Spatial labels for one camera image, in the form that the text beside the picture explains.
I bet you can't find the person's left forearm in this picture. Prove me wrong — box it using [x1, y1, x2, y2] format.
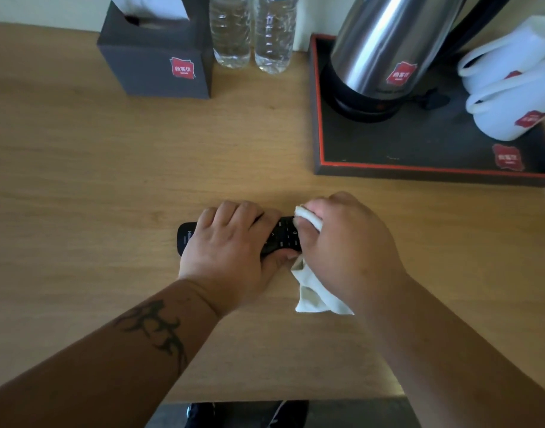
[0, 278, 222, 428]

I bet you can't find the white mug red label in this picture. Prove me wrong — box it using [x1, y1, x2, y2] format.
[465, 56, 545, 142]
[457, 15, 545, 95]

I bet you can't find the dark grey tissue box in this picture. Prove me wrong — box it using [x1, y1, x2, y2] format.
[97, 0, 214, 100]

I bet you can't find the white tissue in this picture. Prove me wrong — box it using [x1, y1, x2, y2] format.
[108, 0, 189, 21]

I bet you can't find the black remote control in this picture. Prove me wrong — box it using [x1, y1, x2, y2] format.
[176, 216, 303, 258]

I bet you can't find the person's right black shoe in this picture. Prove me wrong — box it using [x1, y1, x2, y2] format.
[268, 399, 310, 428]

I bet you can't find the steel electric kettle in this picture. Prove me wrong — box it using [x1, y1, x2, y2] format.
[329, 0, 516, 101]

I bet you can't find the person's black shoe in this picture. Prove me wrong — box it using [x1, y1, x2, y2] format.
[185, 401, 218, 428]
[268, 399, 310, 428]

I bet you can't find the clear water bottle blue label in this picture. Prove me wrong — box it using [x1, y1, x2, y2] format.
[208, 0, 253, 70]
[253, 0, 300, 75]

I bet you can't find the pale yellow cloth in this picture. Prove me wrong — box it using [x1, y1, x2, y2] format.
[291, 205, 356, 316]

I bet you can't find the white paper card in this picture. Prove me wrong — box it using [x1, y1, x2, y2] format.
[293, 0, 320, 53]

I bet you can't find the person's left black shoe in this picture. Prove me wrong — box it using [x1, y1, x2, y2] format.
[185, 401, 218, 428]

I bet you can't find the person's right hand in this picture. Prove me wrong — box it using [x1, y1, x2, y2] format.
[292, 191, 412, 315]

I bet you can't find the black kettle base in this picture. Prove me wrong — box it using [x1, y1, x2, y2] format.
[321, 62, 403, 124]

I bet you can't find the person's right forearm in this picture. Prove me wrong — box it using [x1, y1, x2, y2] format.
[357, 273, 545, 428]

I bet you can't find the person's left hand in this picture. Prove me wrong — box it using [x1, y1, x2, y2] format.
[177, 200, 300, 319]

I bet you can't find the black power plug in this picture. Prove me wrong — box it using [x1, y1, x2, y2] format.
[408, 87, 451, 111]

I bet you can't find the black tray with red rim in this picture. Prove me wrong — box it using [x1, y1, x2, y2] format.
[309, 33, 545, 188]

